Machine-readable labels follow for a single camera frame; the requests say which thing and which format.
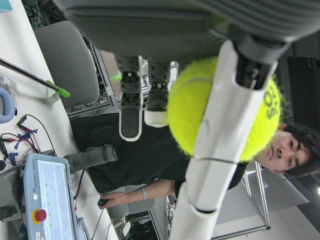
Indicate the grey white robot hand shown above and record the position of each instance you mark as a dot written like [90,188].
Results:
[160,27]

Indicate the yellow tennis ball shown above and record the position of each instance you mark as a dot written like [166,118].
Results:
[190,112]

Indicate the grey office chair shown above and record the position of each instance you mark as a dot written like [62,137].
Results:
[68,62]

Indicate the person in black shirt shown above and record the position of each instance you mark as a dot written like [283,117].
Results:
[140,155]

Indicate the black rod with green tip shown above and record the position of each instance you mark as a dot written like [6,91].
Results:
[35,77]

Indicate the grey chair armrest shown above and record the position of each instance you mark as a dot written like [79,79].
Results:
[96,155]

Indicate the grey wristband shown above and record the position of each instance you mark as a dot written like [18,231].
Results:
[143,193]

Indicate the blue tape roll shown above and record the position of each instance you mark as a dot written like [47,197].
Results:
[5,106]

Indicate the grey teach pendant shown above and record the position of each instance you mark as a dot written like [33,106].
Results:
[51,197]

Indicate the aluminium frame rack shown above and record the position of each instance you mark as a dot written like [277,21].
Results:
[260,197]

